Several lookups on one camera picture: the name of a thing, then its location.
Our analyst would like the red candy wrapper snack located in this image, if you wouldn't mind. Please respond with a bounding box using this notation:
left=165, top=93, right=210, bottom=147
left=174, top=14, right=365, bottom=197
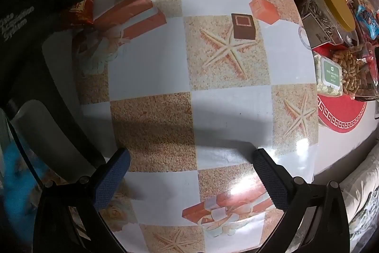
left=68, top=0, right=94, bottom=27

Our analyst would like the white floral cushion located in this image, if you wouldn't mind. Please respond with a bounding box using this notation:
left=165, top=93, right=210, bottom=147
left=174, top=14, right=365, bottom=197
left=337, top=148, right=379, bottom=230

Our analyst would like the red round mat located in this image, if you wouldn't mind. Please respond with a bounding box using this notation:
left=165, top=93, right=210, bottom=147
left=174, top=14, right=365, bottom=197
left=317, top=95, right=367, bottom=133

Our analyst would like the green label nut box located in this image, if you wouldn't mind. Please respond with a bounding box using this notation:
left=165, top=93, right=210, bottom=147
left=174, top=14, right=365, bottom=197
left=313, top=52, right=343, bottom=98

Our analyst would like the peanut bag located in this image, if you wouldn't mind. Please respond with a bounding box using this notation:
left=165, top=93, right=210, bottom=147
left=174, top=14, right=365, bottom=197
left=331, top=44, right=378, bottom=101

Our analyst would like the clear jar yellow lid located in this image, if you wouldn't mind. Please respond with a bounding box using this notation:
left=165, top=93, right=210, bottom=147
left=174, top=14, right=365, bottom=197
left=300, top=0, right=355, bottom=49

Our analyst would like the blue snack bag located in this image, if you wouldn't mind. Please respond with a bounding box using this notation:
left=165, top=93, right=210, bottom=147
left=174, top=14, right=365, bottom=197
left=355, top=5, right=379, bottom=40

